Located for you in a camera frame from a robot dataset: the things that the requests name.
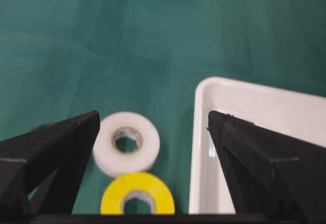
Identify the white tape roll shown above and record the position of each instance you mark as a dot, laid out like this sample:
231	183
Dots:
127	143

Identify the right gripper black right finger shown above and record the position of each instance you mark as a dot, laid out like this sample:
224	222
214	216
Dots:
269	173

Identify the white plastic tray case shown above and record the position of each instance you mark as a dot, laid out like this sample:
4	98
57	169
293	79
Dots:
292	113

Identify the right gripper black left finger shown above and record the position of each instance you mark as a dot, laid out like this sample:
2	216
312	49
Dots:
42	170

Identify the yellow tape roll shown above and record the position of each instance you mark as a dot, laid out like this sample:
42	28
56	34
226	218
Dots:
142	186

